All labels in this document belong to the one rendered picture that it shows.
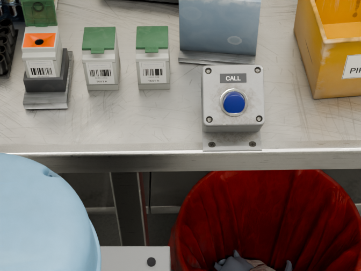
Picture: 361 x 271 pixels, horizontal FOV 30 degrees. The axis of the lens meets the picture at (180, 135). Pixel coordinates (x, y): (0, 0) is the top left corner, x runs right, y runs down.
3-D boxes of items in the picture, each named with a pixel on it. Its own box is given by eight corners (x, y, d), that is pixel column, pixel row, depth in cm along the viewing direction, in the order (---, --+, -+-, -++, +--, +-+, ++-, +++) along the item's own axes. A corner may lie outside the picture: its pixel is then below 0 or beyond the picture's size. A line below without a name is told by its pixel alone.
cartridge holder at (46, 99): (24, 110, 84) (19, 91, 81) (33, 59, 90) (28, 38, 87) (67, 109, 84) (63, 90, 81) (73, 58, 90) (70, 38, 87)
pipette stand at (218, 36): (178, 63, 89) (177, 4, 81) (185, 27, 93) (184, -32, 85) (254, 69, 88) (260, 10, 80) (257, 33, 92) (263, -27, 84)
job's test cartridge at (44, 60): (30, 90, 84) (20, 53, 79) (34, 62, 87) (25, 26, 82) (62, 88, 84) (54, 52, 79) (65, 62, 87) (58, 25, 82)
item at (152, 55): (138, 90, 86) (134, 51, 80) (139, 63, 89) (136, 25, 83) (170, 90, 86) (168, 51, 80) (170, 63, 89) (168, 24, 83)
